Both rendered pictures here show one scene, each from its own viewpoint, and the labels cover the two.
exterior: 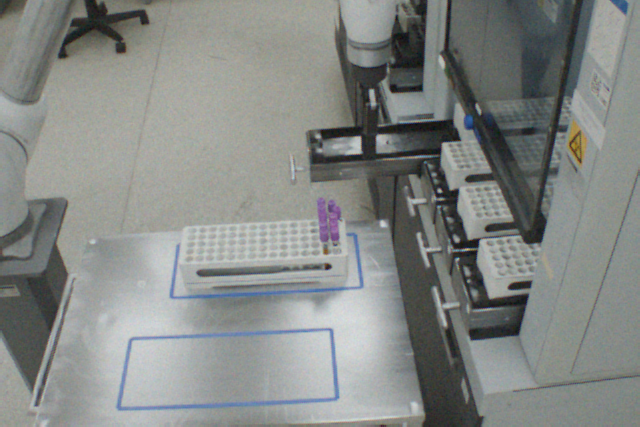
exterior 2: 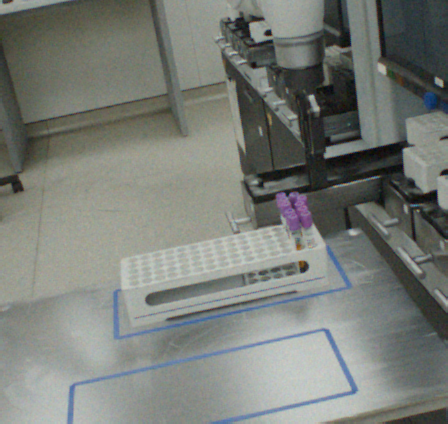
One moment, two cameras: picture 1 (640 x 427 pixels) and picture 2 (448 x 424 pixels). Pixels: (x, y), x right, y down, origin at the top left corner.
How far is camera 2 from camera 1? 36 cm
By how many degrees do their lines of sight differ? 16
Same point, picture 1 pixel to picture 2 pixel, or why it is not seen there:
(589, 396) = not seen: outside the picture
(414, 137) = (366, 163)
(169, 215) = not seen: hidden behind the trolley
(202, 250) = (148, 275)
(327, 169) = (274, 207)
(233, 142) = not seen: hidden behind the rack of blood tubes
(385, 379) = (410, 362)
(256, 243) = (213, 256)
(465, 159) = (434, 157)
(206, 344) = (172, 371)
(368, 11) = not seen: outside the picture
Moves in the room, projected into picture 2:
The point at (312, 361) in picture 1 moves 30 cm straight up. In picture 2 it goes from (311, 362) to (278, 137)
